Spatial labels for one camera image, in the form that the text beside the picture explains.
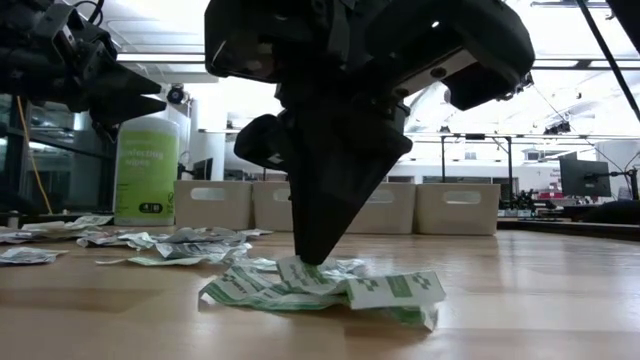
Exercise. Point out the black ceiling-hung camera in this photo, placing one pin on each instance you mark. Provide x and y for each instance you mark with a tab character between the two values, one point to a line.
175	94

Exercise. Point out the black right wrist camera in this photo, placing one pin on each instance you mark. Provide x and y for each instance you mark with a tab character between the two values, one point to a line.
260	145

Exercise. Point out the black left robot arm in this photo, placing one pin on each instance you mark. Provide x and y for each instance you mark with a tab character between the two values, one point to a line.
20	52

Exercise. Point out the small dark monitor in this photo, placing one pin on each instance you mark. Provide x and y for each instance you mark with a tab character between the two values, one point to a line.
202	169

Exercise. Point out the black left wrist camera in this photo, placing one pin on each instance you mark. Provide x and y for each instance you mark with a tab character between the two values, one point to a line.
55	24

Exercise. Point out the green wipes canister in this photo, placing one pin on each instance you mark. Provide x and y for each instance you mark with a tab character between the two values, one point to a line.
146	170

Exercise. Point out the black computer monitor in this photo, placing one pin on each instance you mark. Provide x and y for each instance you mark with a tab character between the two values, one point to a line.
585	177

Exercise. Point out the dark rounded background object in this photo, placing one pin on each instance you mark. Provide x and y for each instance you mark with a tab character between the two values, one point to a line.
615	212

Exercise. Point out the black overhead light bar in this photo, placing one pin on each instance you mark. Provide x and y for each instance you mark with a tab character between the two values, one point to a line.
150	57

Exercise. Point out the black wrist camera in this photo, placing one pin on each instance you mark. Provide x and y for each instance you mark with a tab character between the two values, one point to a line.
260	145
55	24

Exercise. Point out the dark background desk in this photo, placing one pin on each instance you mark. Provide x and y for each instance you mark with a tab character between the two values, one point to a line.
550	212

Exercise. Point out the white printed packet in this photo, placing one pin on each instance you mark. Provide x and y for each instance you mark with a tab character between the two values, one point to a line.
12	235
65	224

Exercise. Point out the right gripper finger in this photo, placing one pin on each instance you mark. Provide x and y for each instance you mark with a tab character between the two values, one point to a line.
312	190
365	165

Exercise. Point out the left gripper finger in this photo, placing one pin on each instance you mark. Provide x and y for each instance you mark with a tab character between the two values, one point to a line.
140	82
132	107

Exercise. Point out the grey plastic bin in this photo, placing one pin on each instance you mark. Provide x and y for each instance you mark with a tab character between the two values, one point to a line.
212	210
457	220
272	210
390	215

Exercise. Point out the black ceiling spotlight cluster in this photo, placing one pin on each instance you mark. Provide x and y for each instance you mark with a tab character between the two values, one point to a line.
525	82
557	128

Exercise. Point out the green striped gauze packet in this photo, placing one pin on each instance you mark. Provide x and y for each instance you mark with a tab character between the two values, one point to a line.
115	240
200	235
415	317
395	290
305	277
165	260
240	290

